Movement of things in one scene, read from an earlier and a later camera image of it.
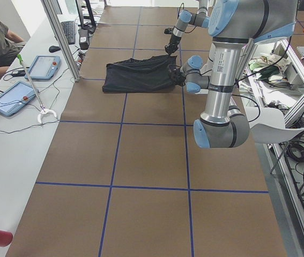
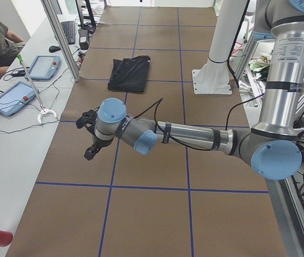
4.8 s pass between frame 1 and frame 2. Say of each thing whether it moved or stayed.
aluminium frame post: stayed
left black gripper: moved
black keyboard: stayed
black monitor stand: stayed
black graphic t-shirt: moved
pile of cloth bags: stayed
